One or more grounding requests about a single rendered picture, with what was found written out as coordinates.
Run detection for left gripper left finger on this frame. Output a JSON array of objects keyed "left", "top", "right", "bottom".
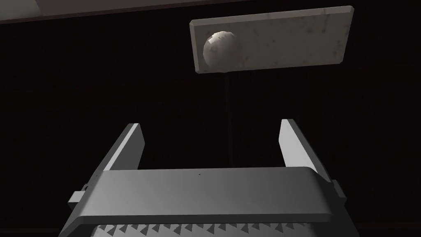
[{"left": 95, "top": 123, "right": 146, "bottom": 177}]

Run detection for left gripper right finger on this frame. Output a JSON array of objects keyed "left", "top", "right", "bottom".
[{"left": 278, "top": 118, "right": 332, "bottom": 183}]

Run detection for pale marble backplate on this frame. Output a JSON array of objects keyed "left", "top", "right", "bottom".
[{"left": 189, "top": 5, "right": 355, "bottom": 74}]

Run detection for pale marble ball knob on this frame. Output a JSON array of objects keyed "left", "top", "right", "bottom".
[{"left": 202, "top": 31, "right": 243, "bottom": 73}]

